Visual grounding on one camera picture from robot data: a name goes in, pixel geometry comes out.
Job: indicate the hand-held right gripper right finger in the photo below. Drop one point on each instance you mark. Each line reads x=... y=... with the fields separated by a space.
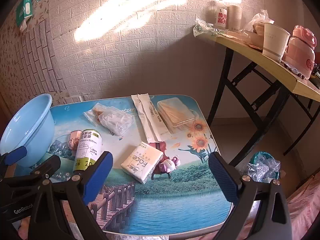
x=222 y=177

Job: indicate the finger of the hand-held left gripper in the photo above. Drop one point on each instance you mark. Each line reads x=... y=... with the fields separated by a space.
x=16 y=153
x=45 y=165

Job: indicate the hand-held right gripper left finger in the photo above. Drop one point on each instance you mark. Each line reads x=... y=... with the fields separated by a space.
x=98 y=171

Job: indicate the white garbage bag roll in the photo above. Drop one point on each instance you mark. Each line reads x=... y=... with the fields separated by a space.
x=87 y=150

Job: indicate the light blue plastic basin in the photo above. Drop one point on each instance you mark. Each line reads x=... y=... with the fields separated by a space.
x=25 y=125

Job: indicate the pink clear earbuds case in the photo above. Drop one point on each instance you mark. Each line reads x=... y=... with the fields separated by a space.
x=74 y=140

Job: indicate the cream tissue pack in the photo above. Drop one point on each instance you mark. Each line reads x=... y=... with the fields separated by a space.
x=142 y=162

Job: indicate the pink kitty figurine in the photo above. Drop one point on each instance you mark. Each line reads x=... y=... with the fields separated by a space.
x=168 y=165

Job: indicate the clear toothpick box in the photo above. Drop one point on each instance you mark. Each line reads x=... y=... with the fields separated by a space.
x=175 y=115

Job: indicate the green trash bin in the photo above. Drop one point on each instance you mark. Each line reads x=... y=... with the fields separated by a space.
x=255 y=157

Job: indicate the crumpled clear plastic wrap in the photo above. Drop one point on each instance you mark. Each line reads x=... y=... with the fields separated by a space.
x=262 y=167

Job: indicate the small picture-printed table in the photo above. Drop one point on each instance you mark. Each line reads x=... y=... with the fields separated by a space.
x=175 y=205

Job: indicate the pink blanket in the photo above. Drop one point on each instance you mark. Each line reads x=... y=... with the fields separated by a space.
x=305 y=205

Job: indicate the wooden folding table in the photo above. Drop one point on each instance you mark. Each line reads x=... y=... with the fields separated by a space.
x=250 y=50

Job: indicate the white paper cup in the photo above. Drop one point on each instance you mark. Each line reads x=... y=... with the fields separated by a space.
x=273 y=42

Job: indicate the pink water bottle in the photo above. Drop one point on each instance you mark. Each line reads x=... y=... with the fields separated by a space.
x=300 y=55

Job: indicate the greenish crumpled plastic bag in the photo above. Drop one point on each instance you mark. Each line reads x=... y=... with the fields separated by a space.
x=205 y=28

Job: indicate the clear plastic bag of food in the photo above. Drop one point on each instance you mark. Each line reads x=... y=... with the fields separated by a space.
x=257 y=22

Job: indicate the white bottle with red label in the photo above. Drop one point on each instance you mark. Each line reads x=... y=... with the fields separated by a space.
x=221 y=17

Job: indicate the stack of paper cups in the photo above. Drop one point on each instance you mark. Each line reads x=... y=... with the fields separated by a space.
x=235 y=17

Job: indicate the green white wall package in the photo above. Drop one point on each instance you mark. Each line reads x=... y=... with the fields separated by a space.
x=25 y=11

